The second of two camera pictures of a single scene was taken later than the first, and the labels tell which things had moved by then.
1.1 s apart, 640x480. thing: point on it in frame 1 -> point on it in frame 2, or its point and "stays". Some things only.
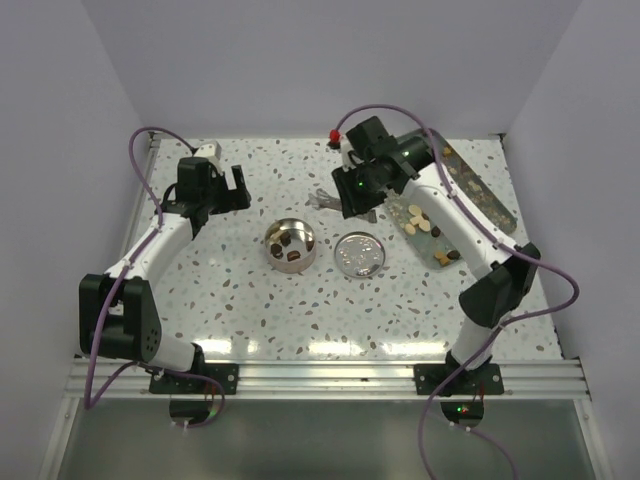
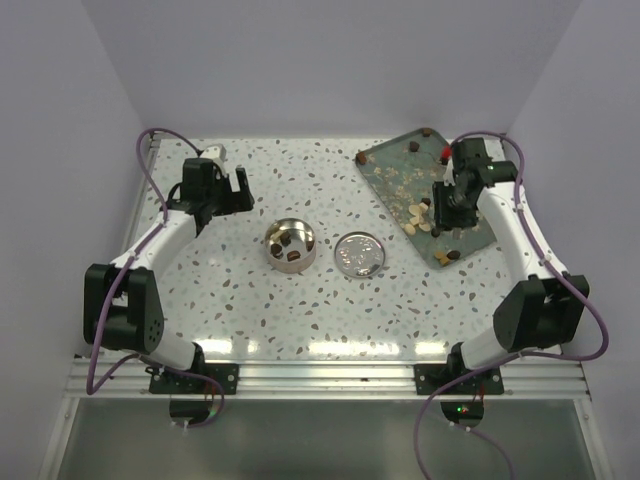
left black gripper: x=234 y=199 stays
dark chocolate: x=285 y=239 stays
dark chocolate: x=293 y=255 stays
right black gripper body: x=360 y=185 -> x=452 y=209
